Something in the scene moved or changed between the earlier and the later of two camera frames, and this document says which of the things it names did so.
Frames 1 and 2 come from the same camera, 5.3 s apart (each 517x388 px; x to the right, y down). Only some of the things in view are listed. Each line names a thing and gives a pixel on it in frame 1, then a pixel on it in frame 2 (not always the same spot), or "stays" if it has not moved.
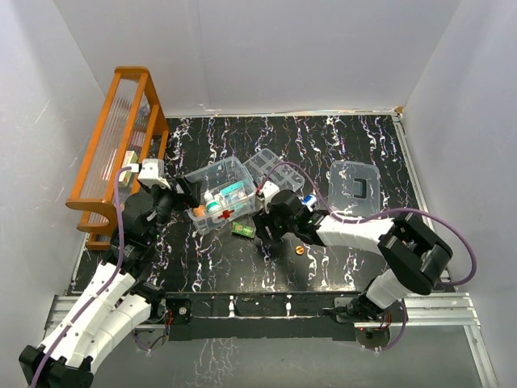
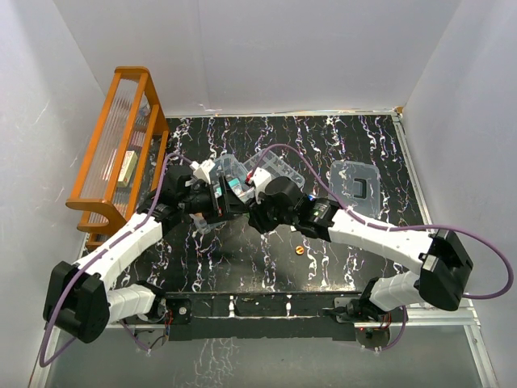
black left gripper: [190, 196] → [225, 207]
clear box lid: [354, 188] stays
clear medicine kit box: [227, 193] stays
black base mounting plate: [258, 316] stays
